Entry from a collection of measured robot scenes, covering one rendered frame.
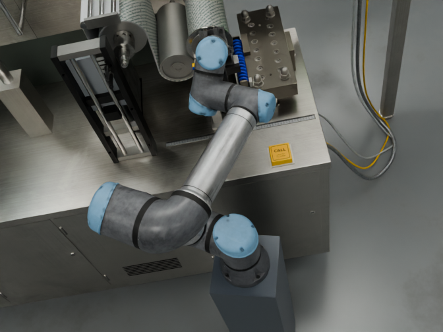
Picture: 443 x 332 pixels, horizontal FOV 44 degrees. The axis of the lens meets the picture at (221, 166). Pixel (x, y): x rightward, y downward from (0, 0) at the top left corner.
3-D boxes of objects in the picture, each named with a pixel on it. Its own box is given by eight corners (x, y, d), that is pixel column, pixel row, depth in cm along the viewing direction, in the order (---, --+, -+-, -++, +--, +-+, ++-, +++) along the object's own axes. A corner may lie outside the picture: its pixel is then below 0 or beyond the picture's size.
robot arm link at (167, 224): (179, 251, 104) (277, 80, 129) (131, 233, 108) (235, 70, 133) (190, 278, 114) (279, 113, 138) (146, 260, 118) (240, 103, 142)
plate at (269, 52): (252, 103, 191) (250, 91, 186) (238, 26, 214) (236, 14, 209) (298, 94, 190) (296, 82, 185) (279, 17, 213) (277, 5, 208)
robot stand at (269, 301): (293, 368, 234) (275, 298, 159) (247, 364, 238) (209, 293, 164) (295, 322, 244) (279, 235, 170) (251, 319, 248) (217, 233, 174)
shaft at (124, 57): (120, 71, 161) (117, 64, 159) (120, 56, 165) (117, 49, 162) (131, 69, 161) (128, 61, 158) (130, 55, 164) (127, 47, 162)
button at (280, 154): (272, 166, 184) (271, 162, 182) (269, 149, 188) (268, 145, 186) (293, 162, 184) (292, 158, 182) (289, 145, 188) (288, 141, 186)
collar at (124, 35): (117, 61, 166) (110, 46, 161) (117, 47, 169) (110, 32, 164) (137, 57, 166) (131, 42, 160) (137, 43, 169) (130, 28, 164)
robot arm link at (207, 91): (220, 122, 134) (229, 77, 131) (180, 110, 138) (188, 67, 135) (233, 118, 141) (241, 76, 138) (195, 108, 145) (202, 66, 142)
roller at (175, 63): (165, 83, 184) (155, 58, 174) (161, 31, 198) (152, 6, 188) (199, 76, 183) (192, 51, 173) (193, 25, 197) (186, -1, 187)
